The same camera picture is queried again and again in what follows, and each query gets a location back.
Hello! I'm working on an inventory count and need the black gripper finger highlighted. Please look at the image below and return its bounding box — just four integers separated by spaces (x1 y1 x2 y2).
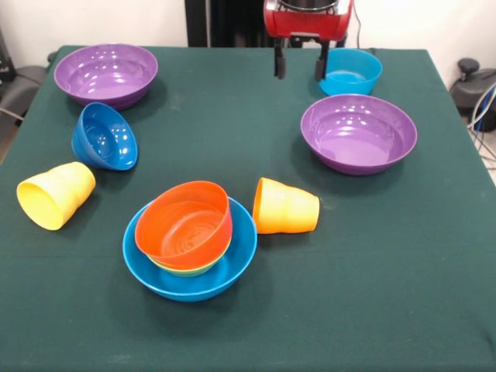
314 40 330 82
273 36 288 80

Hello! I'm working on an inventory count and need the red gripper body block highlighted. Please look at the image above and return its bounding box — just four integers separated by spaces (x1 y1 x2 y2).
263 0 353 43

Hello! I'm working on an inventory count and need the purple plastic bowl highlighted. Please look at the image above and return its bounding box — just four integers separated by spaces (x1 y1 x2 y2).
53 43 160 112
300 93 419 177

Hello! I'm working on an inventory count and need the orange plastic cup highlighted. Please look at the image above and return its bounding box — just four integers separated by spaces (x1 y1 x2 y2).
252 177 321 236

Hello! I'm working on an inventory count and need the dark blue plastic bowl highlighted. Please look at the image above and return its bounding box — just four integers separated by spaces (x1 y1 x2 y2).
71 102 140 172

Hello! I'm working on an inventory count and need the orange-red plastic bowl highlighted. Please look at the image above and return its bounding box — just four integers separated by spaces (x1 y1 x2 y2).
134 180 234 271

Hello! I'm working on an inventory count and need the large light blue bowl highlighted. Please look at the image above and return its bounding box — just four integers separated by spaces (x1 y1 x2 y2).
122 195 258 303

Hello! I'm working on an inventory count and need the green plastic bowl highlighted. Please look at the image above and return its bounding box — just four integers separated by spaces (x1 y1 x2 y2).
146 236 233 278

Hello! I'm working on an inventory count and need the yellow plastic cup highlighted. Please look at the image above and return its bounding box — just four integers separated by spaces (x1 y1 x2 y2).
16 161 97 232

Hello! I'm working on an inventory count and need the small light blue bowl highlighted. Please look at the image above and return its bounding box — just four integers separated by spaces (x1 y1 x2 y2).
318 47 384 97

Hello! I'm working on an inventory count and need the dark green tablecloth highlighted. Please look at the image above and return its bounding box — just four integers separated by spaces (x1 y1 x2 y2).
0 45 496 372

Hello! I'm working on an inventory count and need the black office chair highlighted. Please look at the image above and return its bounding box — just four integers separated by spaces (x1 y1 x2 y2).
0 26 57 117

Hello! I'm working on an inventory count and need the tangle of floor cables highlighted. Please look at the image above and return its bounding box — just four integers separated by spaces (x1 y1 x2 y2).
467 83 496 164

